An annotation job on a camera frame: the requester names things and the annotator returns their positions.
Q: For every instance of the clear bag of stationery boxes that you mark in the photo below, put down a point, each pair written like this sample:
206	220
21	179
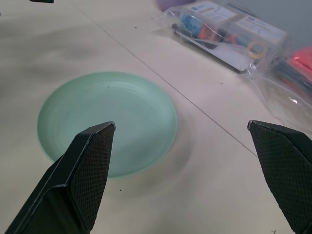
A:
219	34

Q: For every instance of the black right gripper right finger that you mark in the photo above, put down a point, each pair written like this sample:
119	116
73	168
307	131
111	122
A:
285	165

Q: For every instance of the purple round object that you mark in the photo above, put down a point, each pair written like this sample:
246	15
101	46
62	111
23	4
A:
170	3

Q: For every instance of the light green round plate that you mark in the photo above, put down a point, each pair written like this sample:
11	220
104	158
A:
107	124

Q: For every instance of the clear bag with red item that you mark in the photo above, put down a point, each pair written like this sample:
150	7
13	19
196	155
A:
292	73

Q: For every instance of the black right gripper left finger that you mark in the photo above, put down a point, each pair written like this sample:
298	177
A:
80	180

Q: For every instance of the black object at table edge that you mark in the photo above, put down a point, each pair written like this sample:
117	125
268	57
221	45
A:
42	1

